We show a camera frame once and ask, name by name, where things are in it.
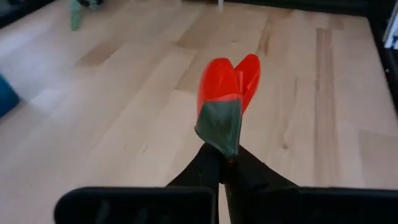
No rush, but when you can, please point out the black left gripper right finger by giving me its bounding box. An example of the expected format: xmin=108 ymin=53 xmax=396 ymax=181
xmin=221 ymin=145 xmax=398 ymax=224

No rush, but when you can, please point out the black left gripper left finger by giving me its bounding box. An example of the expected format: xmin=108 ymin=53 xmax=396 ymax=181
xmin=54 ymin=142 xmax=225 ymax=224

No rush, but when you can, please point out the red toy chili pepper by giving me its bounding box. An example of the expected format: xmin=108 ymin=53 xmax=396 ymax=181
xmin=195 ymin=54 xmax=261 ymax=158

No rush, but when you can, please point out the blue plastic tupperware container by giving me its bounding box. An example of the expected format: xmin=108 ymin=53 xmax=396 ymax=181
xmin=0 ymin=73 xmax=21 ymax=119

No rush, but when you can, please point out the green potted artificial plant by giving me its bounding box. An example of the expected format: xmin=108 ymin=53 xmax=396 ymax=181
xmin=68 ymin=0 xmax=104 ymax=32

